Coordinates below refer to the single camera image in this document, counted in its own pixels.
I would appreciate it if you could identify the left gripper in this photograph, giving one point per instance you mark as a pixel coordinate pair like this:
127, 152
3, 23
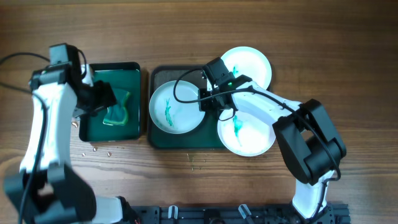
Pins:
104, 96

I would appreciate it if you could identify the large dark serving tray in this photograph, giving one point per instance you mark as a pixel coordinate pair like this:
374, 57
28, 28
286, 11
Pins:
205, 136

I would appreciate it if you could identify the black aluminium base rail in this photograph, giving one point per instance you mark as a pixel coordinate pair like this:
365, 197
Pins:
243, 214

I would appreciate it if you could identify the white plate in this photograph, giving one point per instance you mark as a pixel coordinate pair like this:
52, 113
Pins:
249, 62
172, 116
244, 134

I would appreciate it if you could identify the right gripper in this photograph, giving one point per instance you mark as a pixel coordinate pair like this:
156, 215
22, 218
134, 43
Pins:
204, 104

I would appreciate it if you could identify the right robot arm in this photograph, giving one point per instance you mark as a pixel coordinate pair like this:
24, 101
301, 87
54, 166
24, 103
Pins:
308, 140

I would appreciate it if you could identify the green water basin tray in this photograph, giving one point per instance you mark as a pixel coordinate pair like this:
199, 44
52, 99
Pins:
121, 76

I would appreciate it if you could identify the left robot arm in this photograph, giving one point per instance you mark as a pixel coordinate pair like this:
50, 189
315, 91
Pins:
47, 190

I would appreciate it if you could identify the green yellow sponge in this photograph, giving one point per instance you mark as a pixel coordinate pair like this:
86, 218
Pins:
117, 115

